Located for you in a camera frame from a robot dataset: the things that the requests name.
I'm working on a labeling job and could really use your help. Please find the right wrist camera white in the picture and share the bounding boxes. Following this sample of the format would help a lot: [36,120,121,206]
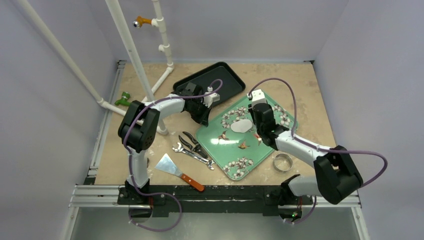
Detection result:
[247,89,268,108]

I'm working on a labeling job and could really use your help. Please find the green floral tray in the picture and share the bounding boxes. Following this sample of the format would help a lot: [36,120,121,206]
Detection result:
[195,91,298,181]

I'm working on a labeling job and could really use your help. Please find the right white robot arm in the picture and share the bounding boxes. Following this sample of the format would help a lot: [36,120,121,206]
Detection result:
[248,103,364,205]

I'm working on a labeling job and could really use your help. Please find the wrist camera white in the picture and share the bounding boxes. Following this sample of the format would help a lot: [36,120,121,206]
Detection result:
[202,86,221,108]
[247,89,268,108]

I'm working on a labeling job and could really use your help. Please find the black plastic tray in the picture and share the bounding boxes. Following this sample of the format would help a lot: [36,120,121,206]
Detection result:
[172,61,246,107]

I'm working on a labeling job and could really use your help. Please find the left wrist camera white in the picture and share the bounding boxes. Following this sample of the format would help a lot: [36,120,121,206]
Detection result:
[202,86,221,108]

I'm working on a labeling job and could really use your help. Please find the black handled pliers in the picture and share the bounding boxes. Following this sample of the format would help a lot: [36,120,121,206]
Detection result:
[178,131,208,159]

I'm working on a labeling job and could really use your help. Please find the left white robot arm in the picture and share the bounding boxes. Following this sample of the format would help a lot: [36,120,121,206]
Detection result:
[118,79,223,205]

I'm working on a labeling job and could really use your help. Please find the round metal cutter ring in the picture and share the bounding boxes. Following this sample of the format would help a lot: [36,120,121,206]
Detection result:
[272,153,294,173]

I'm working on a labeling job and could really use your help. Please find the green plastic faucet tap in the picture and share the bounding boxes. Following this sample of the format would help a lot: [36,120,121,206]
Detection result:
[114,91,131,107]

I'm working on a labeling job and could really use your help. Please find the silver open-end wrench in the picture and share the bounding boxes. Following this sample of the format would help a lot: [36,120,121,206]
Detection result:
[172,142,215,170]

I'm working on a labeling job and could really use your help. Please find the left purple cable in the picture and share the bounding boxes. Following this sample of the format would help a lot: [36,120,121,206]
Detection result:
[121,78,224,233]

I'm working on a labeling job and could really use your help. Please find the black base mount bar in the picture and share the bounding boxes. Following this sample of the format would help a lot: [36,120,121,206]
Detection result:
[116,181,314,218]

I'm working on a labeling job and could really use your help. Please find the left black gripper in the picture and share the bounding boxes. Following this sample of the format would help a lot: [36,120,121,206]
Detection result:
[186,100,212,127]

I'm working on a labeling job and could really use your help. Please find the orange faucet tap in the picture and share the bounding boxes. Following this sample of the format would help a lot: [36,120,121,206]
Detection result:
[132,16,153,28]

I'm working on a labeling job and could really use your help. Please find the white PVC pipe frame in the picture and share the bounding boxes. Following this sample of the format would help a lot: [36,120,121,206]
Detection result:
[13,0,175,136]

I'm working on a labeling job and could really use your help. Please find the metal scraper wooden handle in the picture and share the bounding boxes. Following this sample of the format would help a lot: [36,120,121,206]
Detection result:
[154,153,205,192]

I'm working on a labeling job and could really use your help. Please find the aluminium rail frame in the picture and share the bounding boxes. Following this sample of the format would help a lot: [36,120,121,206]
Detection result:
[70,63,369,240]

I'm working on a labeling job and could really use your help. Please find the white dough ball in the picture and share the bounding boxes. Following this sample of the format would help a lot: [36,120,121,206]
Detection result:
[230,119,253,134]

